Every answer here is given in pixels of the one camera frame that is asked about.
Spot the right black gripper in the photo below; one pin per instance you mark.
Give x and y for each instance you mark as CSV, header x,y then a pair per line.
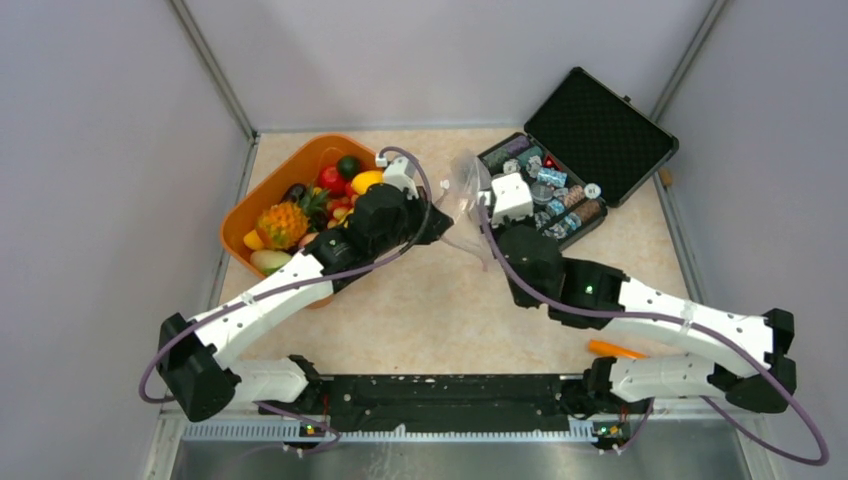
x,y
497,231

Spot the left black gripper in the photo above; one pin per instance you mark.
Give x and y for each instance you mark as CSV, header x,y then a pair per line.
x,y
438,223

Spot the clear zip top bag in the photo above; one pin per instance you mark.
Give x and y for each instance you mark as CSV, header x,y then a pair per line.
x,y
461,189

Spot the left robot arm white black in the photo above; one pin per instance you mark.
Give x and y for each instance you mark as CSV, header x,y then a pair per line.
x,y
195,355

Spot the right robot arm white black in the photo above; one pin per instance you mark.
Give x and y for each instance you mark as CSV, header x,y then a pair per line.
x,y
742,359

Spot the yellow toy lemon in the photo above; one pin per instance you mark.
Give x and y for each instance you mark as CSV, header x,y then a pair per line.
x,y
364,180

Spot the red toy tomato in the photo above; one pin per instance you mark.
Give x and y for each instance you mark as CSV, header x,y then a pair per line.
x,y
331,180

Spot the orange plastic basket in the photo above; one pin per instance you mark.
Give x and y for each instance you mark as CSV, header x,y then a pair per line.
x,y
281,160

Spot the toy eggplant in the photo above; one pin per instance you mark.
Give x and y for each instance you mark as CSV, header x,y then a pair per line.
x,y
295,193

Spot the toy pineapple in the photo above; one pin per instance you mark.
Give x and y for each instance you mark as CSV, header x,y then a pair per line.
x,y
282,226

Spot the black poker chip case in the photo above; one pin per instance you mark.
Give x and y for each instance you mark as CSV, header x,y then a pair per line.
x,y
584,151

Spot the small yellow toy fruit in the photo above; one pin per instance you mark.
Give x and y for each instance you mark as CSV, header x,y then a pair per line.
x,y
253,241

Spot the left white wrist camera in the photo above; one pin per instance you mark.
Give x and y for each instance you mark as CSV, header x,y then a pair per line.
x,y
399,173

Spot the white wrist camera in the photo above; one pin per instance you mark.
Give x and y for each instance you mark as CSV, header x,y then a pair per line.
x,y
399,173
507,199

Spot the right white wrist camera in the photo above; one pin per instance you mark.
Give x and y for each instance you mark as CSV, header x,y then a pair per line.
x,y
507,199

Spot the orange handled tool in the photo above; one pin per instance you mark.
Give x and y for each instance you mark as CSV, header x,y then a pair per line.
x,y
605,349

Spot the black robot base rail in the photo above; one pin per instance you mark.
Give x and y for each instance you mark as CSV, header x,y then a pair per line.
x,y
497,403

